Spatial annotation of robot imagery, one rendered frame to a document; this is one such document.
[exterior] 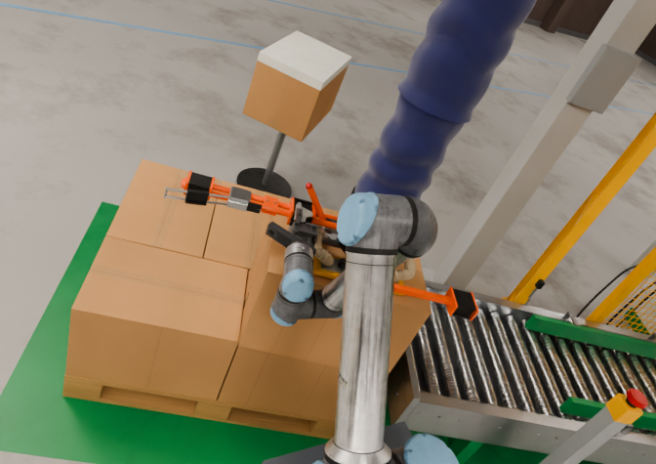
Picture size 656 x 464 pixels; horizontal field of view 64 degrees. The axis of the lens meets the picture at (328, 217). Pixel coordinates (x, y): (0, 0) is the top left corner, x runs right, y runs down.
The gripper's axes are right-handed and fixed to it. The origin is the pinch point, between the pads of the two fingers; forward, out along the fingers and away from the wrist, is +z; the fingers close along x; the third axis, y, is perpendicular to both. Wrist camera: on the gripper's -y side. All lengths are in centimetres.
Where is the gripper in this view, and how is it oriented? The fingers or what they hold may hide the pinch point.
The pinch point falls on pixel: (294, 212)
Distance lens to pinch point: 179.6
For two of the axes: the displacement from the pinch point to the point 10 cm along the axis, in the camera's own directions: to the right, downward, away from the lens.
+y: 9.4, 2.5, 2.2
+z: -0.2, -6.1, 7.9
